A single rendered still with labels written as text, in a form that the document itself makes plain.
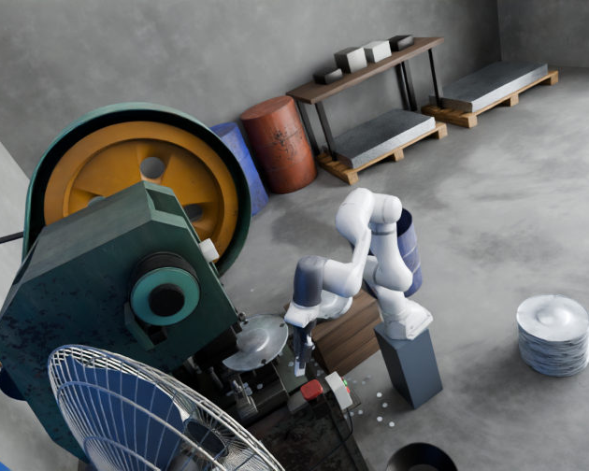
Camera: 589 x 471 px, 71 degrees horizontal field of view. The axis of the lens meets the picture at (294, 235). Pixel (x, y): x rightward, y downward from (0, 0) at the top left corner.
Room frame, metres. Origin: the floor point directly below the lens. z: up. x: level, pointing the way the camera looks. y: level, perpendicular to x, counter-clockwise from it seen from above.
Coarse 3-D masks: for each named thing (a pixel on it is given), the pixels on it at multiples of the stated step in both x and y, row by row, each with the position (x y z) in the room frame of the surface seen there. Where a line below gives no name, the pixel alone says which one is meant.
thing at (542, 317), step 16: (528, 304) 1.36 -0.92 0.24; (544, 304) 1.33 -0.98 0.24; (560, 304) 1.29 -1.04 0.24; (576, 304) 1.26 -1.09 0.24; (528, 320) 1.28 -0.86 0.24; (544, 320) 1.24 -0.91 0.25; (560, 320) 1.21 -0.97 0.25; (576, 320) 1.18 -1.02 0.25; (544, 336) 1.17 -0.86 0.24; (560, 336) 1.14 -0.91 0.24; (576, 336) 1.11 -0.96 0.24
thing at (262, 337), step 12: (252, 324) 1.36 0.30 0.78; (264, 324) 1.33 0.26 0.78; (276, 324) 1.31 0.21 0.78; (240, 336) 1.32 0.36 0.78; (252, 336) 1.28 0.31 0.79; (264, 336) 1.26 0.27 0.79; (276, 336) 1.24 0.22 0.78; (240, 348) 1.25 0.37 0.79; (252, 348) 1.22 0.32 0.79; (264, 348) 1.21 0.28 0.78; (276, 348) 1.18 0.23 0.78; (228, 360) 1.22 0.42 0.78; (240, 360) 1.19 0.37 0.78; (252, 360) 1.17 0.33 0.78
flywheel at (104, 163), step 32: (96, 128) 1.60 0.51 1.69; (128, 128) 1.58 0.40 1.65; (160, 128) 1.60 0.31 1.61; (64, 160) 1.54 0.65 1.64; (96, 160) 1.59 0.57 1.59; (128, 160) 1.61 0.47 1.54; (192, 160) 1.65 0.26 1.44; (64, 192) 1.53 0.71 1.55; (96, 192) 1.58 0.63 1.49; (192, 192) 1.64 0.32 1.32; (224, 192) 1.62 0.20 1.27; (192, 224) 1.63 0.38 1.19; (224, 224) 1.61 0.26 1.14
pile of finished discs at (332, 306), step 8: (328, 296) 1.82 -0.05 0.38; (336, 296) 1.79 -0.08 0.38; (328, 304) 1.76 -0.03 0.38; (336, 304) 1.74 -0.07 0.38; (344, 304) 1.72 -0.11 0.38; (320, 312) 1.73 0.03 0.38; (328, 312) 1.70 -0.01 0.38; (336, 312) 1.68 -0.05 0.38; (344, 312) 1.68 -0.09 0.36; (320, 320) 1.68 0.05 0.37; (328, 320) 1.67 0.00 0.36
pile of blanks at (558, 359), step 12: (528, 336) 1.21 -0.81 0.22; (588, 336) 1.12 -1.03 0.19; (528, 348) 1.22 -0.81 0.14; (540, 348) 1.17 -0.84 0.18; (552, 348) 1.13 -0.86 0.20; (564, 348) 1.11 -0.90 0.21; (576, 348) 1.10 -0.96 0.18; (588, 348) 1.12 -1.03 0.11; (528, 360) 1.23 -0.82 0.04; (540, 360) 1.17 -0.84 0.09; (552, 360) 1.13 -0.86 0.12; (564, 360) 1.11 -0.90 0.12; (576, 360) 1.10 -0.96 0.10; (588, 360) 1.13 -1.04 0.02; (540, 372) 1.17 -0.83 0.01; (552, 372) 1.14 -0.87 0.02; (564, 372) 1.12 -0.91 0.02; (576, 372) 1.10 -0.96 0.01
